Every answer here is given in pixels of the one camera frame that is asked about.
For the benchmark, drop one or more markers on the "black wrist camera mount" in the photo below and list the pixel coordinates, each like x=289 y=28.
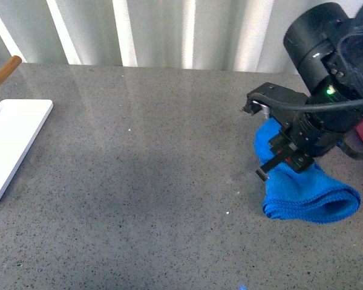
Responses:
x=274 y=102

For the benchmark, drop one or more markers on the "blue microfiber cloth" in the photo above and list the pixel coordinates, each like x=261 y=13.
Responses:
x=310 y=196

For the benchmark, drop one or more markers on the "white rectangular tray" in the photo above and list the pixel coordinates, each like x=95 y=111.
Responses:
x=20 y=123

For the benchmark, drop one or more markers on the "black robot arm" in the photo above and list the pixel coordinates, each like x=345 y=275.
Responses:
x=326 y=47

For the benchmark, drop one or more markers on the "white pleated curtain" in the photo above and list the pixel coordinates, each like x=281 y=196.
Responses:
x=226 y=35

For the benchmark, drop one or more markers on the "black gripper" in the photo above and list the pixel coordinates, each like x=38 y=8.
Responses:
x=308 y=137

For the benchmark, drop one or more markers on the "brown wooden handle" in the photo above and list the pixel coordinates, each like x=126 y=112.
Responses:
x=8 y=68

